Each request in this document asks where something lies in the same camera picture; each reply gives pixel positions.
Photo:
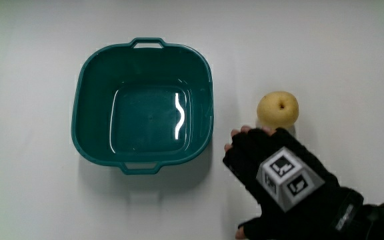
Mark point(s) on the person's right hand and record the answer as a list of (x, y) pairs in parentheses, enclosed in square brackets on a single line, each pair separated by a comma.
[(245, 166)]

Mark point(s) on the yellow pear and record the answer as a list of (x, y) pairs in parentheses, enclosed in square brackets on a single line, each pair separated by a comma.
[(275, 111)]

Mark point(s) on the white desk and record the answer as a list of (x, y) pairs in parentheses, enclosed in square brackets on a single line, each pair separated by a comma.
[(345, 50)]

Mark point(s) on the green plastic basin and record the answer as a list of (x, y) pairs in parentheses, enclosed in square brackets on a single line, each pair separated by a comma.
[(92, 100)]

